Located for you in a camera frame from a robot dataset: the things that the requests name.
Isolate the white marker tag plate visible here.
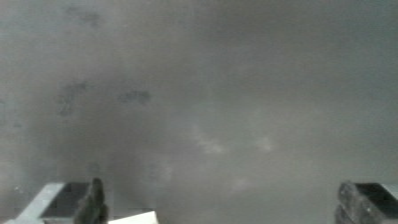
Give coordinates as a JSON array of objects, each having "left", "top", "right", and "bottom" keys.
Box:
[{"left": 109, "top": 211, "right": 161, "bottom": 224}]

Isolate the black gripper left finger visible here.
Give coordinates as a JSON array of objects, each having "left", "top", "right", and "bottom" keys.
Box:
[{"left": 13, "top": 178, "right": 109, "bottom": 224}]

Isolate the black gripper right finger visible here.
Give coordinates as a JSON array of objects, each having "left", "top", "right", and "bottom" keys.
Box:
[{"left": 335, "top": 181, "right": 398, "bottom": 224}]

